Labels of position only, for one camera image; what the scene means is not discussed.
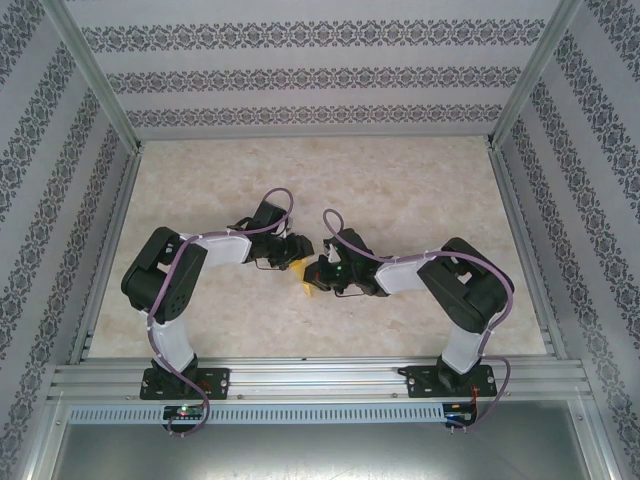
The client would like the yellow paper sheet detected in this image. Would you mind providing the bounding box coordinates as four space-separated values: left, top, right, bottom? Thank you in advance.
291 256 322 299

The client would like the grey sheet metal panel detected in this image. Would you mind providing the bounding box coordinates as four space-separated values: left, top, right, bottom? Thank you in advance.
49 399 612 480

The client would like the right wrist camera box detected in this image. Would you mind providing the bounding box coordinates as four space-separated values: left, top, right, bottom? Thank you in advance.
322 238 346 266

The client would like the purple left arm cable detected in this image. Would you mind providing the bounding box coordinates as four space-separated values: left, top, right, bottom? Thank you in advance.
147 187 296 439

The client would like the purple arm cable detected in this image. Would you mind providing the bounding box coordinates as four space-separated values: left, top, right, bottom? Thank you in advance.
147 187 296 439
322 208 517 434

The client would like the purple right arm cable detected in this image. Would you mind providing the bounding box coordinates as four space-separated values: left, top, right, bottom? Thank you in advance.
322 208 517 434

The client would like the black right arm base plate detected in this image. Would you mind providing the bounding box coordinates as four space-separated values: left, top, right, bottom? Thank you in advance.
405 363 499 399

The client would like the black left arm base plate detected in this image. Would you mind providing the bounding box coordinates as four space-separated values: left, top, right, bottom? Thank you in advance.
139 367 233 402

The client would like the slotted grey cable duct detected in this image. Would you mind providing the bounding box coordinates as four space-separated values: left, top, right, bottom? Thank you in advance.
67 403 448 424

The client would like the aluminium frame post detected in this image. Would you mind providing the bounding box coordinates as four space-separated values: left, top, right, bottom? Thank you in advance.
43 0 144 154
569 394 627 480
12 392 69 480
485 0 586 151

